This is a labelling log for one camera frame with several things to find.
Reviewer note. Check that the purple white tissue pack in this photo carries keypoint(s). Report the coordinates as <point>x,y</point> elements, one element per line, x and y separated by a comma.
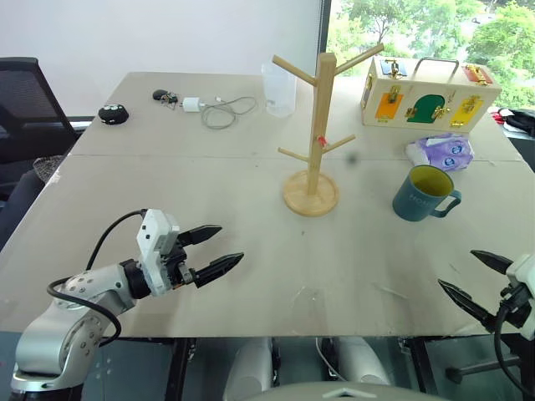
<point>443,152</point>

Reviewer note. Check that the dark window frame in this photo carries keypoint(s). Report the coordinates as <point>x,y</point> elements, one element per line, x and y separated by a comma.
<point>325,25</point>

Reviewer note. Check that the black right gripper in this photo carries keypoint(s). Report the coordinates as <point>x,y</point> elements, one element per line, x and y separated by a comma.
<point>516,305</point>

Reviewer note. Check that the black oval button device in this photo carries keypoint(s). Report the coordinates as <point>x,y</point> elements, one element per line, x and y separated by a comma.
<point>113,114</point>

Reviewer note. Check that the teal mug with yellow inside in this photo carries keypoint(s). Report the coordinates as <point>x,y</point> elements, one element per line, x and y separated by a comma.
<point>411,200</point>

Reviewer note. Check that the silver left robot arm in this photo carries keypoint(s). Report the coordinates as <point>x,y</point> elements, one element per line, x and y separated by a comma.
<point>75,288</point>

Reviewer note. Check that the white rounded robot leg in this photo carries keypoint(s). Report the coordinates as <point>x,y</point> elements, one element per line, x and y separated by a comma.
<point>361,359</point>
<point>251,367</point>

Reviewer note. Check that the wooden latch lock box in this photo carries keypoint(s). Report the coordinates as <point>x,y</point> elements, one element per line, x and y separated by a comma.
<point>422,92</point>

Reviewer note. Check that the clear plastic measuring cup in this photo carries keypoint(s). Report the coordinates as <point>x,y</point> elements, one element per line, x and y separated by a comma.
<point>279,92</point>

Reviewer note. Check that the black table leg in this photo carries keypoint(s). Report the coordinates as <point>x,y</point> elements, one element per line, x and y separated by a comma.
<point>179,367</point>
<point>422,363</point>

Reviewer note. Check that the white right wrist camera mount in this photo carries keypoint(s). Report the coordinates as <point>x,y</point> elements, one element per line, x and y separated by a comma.
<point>522,269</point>

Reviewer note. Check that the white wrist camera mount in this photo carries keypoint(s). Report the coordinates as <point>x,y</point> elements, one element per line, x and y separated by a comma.
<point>522,269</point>
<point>152,242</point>

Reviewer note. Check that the black mesh office chair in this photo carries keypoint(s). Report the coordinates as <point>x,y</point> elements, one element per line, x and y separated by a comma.
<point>25,100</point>

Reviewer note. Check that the grey chair base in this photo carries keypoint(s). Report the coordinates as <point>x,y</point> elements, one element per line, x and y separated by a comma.
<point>480,368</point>

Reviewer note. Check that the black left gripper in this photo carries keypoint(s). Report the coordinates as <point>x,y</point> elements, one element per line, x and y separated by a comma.
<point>177,267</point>

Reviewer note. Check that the black bag with red items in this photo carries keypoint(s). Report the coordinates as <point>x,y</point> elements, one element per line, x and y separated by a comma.
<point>520,123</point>

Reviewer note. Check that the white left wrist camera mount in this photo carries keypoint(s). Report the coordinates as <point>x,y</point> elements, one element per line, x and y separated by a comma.
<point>152,242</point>

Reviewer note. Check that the white charger plug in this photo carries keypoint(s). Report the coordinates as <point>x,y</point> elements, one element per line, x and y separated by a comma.
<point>191,104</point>

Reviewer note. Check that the grey robot torso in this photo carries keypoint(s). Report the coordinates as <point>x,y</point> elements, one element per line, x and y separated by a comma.
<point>347,392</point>

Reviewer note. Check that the small black key fob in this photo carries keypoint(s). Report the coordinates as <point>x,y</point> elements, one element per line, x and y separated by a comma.
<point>159,94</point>

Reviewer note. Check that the wooden mug tree stand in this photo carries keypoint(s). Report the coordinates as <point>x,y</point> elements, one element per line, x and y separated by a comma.
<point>319,108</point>

